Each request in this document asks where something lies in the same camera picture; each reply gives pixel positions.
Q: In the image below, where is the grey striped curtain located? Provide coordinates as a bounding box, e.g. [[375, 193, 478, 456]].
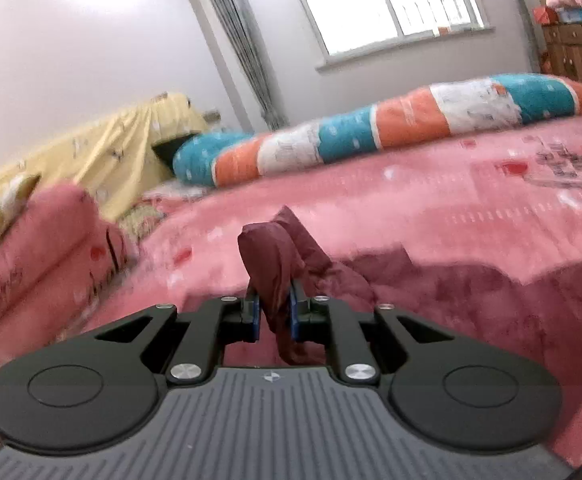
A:
[[210, 0, 289, 130]]

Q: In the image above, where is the colourful striped long bolster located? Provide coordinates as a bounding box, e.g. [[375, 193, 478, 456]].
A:
[[173, 74, 582, 188]]

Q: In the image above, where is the maroon quilted down jacket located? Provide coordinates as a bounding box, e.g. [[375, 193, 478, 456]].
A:
[[238, 207, 582, 382]]

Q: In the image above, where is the pink folded blanket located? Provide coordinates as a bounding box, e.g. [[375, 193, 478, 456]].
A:
[[0, 183, 137, 344]]

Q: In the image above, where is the yellow patterned cloth cover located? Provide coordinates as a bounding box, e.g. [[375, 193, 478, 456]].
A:
[[0, 93, 209, 249]]

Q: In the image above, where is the brown wooden dresser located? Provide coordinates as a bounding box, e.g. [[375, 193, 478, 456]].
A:
[[540, 18, 582, 104]]

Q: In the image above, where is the bright window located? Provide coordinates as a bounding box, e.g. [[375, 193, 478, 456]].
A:
[[225, 0, 495, 73]]

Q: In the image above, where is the pink patterned bed sheet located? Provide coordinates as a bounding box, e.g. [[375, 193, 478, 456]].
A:
[[69, 114, 582, 468]]

